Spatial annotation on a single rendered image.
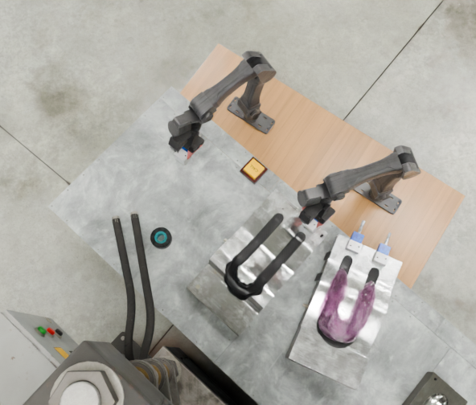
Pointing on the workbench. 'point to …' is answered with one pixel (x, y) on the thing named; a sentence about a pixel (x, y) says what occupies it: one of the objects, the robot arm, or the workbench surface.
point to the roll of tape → (159, 235)
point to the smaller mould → (434, 392)
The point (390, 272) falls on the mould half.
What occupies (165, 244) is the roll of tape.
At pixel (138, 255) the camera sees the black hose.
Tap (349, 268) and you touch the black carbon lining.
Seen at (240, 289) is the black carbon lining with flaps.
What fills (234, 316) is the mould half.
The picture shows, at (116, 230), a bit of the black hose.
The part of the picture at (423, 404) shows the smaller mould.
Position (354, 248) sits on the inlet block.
